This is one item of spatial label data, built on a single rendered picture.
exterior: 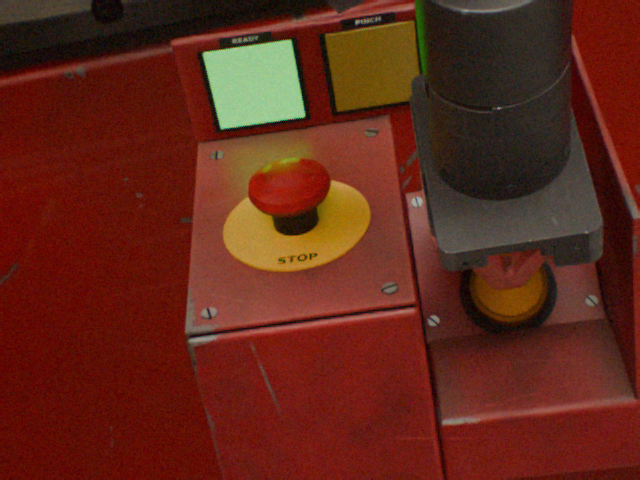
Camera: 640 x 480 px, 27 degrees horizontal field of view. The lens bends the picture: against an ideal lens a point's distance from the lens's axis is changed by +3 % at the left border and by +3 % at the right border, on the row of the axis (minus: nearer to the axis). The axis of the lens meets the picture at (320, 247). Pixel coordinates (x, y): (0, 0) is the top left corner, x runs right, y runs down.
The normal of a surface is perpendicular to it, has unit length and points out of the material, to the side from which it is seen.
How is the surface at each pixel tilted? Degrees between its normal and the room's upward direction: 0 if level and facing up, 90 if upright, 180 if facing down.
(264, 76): 90
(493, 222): 15
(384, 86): 90
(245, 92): 90
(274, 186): 3
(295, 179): 3
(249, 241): 0
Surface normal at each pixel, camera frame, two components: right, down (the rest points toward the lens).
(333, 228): -0.15, -0.78
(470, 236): -0.14, -0.60
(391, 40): 0.04, 0.61
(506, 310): -0.11, -0.29
